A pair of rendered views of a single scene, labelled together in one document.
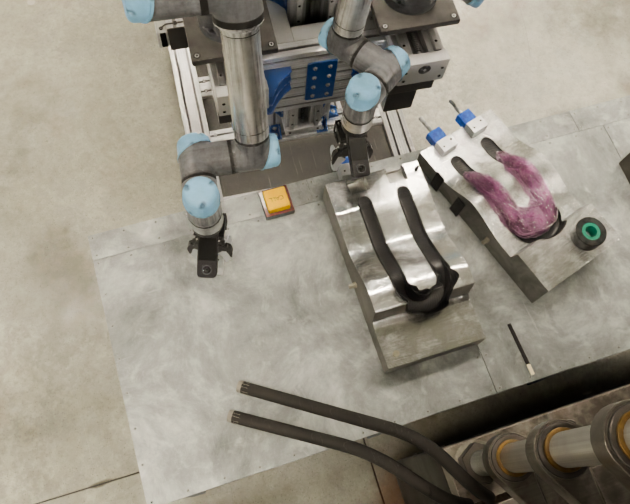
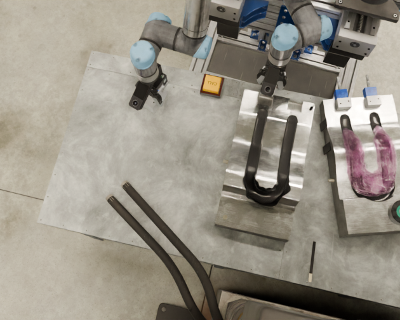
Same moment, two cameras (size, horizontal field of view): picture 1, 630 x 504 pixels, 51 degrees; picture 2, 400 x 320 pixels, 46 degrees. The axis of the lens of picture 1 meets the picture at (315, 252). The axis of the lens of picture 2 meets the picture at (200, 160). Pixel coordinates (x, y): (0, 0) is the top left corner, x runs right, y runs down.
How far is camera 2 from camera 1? 38 cm
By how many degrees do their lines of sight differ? 14
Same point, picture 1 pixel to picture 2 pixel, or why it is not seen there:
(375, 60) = (306, 20)
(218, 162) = (165, 39)
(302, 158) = not seen: hidden behind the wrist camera
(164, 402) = (79, 169)
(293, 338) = (173, 174)
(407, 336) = (239, 211)
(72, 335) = not seen: hidden behind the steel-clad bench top
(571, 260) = (378, 223)
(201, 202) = (138, 58)
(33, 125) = not seen: outside the picture
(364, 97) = (280, 40)
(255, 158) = (189, 47)
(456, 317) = (278, 217)
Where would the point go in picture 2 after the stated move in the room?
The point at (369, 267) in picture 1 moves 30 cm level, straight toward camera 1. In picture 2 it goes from (239, 155) to (167, 205)
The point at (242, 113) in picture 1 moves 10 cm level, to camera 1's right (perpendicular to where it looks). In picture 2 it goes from (188, 13) to (214, 33)
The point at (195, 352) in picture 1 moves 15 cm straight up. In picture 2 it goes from (112, 150) to (103, 138)
